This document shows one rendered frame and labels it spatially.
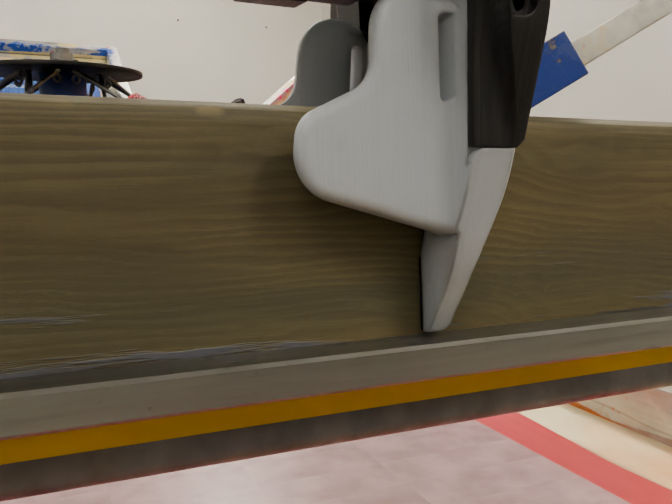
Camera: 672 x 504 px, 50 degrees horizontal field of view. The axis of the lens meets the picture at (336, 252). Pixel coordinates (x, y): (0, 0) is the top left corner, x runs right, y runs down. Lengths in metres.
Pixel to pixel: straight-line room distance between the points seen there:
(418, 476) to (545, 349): 0.21
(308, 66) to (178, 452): 0.12
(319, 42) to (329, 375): 0.11
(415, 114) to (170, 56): 4.77
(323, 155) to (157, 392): 0.07
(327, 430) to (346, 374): 0.03
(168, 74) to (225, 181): 4.75
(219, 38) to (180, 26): 0.26
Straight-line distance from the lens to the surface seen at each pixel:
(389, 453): 0.46
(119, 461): 0.20
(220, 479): 0.42
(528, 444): 0.49
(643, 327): 0.25
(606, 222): 0.25
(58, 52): 1.50
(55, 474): 0.20
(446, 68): 0.20
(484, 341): 0.21
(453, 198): 0.19
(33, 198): 0.18
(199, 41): 5.01
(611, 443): 0.50
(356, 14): 0.25
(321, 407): 0.22
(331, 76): 0.24
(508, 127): 0.19
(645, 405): 0.52
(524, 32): 0.19
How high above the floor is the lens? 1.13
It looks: 7 degrees down
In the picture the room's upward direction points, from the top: straight up
